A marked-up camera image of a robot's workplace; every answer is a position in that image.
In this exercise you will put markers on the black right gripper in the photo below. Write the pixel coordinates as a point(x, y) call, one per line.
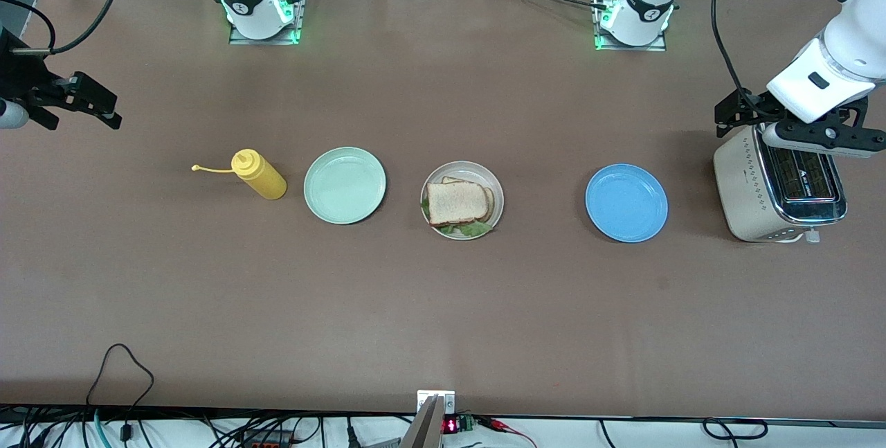
point(19, 79)

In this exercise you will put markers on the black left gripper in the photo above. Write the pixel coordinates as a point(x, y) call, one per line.
point(749, 106)

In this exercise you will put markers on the yellow mustard squeeze bottle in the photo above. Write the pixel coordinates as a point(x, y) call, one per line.
point(266, 181)

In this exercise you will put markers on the brown bread slice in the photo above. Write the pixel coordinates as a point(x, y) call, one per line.
point(457, 202)
point(490, 204)

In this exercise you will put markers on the green lettuce leaf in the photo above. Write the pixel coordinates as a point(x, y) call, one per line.
point(471, 230)

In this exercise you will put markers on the blue plate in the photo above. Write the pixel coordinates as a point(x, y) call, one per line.
point(626, 203)

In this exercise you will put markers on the beige plate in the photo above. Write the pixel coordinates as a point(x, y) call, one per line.
point(477, 169)

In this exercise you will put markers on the light green plate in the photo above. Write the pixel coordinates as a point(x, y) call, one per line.
point(345, 185)

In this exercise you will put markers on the beige chrome toaster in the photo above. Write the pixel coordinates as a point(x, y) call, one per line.
point(744, 192)

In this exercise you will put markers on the orange connector block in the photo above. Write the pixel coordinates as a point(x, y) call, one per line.
point(266, 443)

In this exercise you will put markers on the red digit display module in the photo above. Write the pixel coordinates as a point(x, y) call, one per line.
point(451, 425)

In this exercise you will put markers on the grey metal beam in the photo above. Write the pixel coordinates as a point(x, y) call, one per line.
point(423, 431)

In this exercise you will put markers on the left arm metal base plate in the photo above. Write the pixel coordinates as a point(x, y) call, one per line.
point(633, 48)

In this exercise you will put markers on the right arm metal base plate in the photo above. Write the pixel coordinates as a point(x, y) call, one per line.
point(263, 41)

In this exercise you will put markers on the small metal edge bracket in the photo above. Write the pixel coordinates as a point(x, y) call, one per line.
point(446, 403)

